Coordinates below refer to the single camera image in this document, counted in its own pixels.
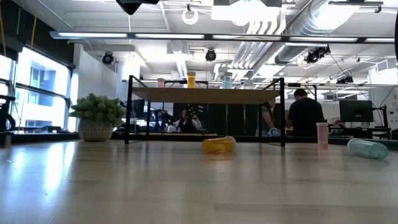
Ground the amber medicine bottle white cap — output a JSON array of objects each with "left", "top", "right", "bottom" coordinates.
[
  {"left": 201, "top": 136, "right": 237, "bottom": 154},
  {"left": 187, "top": 71, "right": 197, "bottom": 89}
]

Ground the teal medicine bottle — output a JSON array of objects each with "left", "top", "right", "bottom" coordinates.
[
  {"left": 347, "top": 138, "right": 389, "bottom": 160},
  {"left": 222, "top": 72, "right": 233, "bottom": 90}
]

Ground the black computer monitor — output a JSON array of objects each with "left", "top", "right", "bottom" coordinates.
[
  {"left": 338, "top": 99, "right": 374, "bottom": 123},
  {"left": 132, "top": 99, "right": 146, "bottom": 119}
]

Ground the green plant in white pot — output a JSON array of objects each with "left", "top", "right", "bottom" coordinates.
[{"left": 68, "top": 93, "right": 127, "bottom": 142}]

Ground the person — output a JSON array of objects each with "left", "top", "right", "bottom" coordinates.
[
  {"left": 261, "top": 98, "right": 280, "bottom": 138},
  {"left": 285, "top": 88, "right": 326, "bottom": 138},
  {"left": 175, "top": 108, "right": 203, "bottom": 134}
]

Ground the large window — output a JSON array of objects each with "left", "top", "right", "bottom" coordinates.
[{"left": 0, "top": 46, "right": 72, "bottom": 133}]

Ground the black curved equipment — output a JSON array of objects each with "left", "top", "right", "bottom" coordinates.
[{"left": 0, "top": 95, "right": 16, "bottom": 133}]

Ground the black ceiling track spotlight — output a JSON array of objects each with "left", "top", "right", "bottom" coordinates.
[
  {"left": 304, "top": 45, "right": 331, "bottom": 65},
  {"left": 336, "top": 74, "right": 354, "bottom": 85}
]

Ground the black equipment stand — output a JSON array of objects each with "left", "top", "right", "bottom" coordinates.
[{"left": 373, "top": 105, "right": 393, "bottom": 140}]

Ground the white ring lamp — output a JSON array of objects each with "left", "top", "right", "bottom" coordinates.
[{"left": 182, "top": 7, "right": 200, "bottom": 26}]

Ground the yellow power cable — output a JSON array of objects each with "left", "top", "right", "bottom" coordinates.
[{"left": 17, "top": 0, "right": 40, "bottom": 133}]

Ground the wooden shelf black metal frame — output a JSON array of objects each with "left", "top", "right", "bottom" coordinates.
[{"left": 124, "top": 74, "right": 286, "bottom": 147}]

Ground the silver ventilation duct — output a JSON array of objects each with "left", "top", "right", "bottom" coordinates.
[{"left": 275, "top": 0, "right": 363, "bottom": 65}]

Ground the black ceiling rail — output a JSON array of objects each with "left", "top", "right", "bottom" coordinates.
[{"left": 328, "top": 0, "right": 384, "bottom": 14}]

